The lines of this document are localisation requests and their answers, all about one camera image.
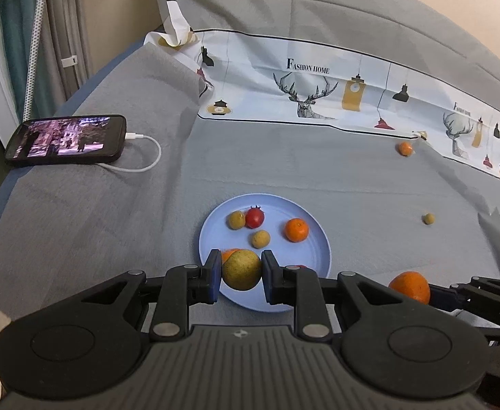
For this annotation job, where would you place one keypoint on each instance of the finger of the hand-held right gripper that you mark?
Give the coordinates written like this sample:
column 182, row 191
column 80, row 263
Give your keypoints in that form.
column 489, row 288
column 459, row 301

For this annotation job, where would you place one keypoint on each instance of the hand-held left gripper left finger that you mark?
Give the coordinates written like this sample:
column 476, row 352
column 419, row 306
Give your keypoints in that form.
column 213, row 274

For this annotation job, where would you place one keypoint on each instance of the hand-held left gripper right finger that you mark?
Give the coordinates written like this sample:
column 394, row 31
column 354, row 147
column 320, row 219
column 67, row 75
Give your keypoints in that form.
column 269, row 274

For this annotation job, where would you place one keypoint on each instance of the small orange kumquat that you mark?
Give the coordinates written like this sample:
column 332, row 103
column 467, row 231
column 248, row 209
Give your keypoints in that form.
column 297, row 229
column 228, row 253
column 405, row 148
column 410, row 286

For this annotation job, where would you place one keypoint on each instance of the light blue round plate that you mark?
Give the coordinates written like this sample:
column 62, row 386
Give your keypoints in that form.
column 284, row 252

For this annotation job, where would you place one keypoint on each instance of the grey blanket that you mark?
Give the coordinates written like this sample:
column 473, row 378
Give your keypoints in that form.
column 104, row 222

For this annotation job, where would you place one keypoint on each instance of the white deer printed cloth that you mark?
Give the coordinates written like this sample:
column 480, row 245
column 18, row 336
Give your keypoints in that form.
column 258, row 94

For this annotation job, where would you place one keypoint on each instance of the black smartphone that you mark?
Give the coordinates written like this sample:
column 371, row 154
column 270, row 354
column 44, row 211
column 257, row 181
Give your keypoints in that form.
column 66, row 141

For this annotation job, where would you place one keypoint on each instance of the white curtain clip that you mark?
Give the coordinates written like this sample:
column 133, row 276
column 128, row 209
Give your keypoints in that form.
column 69, row 60

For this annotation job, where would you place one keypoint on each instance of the grey quilt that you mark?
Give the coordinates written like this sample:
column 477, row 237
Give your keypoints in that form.
column 318, row 8

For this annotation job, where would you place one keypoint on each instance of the white patterned pole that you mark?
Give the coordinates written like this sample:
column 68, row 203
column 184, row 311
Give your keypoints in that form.
column 34, row 59

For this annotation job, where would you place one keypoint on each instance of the grey curtain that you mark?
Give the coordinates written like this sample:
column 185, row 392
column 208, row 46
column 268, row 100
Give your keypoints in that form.
column 66, row 17

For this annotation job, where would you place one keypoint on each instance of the teal curtain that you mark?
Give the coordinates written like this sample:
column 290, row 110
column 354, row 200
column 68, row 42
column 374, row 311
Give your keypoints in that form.
column 15, row 30

